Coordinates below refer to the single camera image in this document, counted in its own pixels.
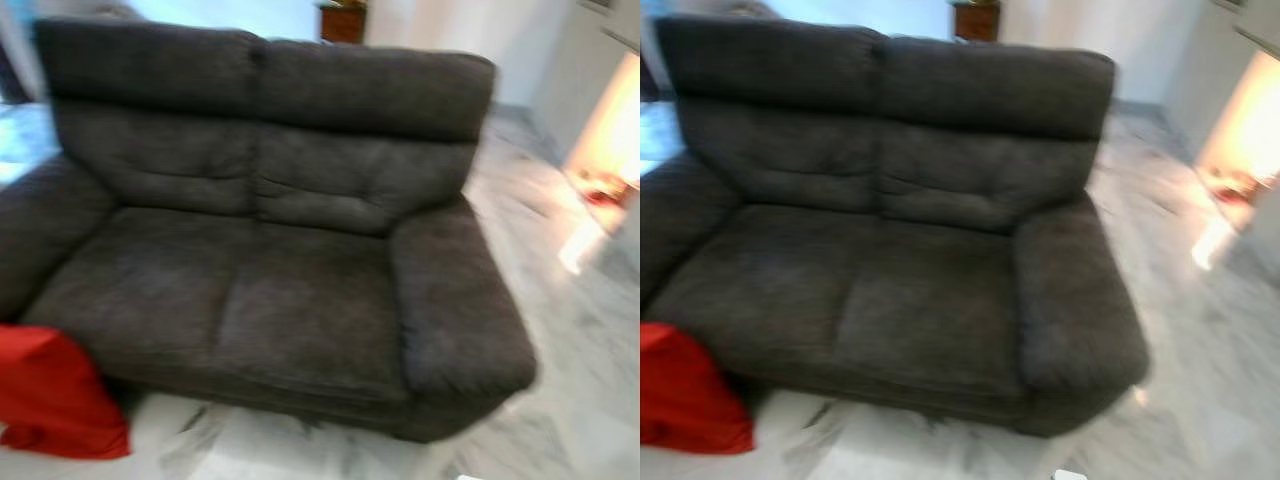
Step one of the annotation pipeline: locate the red pillow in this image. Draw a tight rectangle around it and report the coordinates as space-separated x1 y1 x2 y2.
0 323 132 461
640 322 755 456

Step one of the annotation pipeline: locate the dark grey two-seat sofa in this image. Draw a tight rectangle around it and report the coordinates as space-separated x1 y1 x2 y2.
0 15 539 444
640 12 1151 439

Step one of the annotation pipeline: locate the small red object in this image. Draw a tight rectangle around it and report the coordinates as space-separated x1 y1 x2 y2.
1205 168 1263 206
575 170 631 208

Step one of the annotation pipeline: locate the brown wooden cabinet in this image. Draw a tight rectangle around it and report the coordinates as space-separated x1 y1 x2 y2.
318 0 369 45
950 0 1003 43

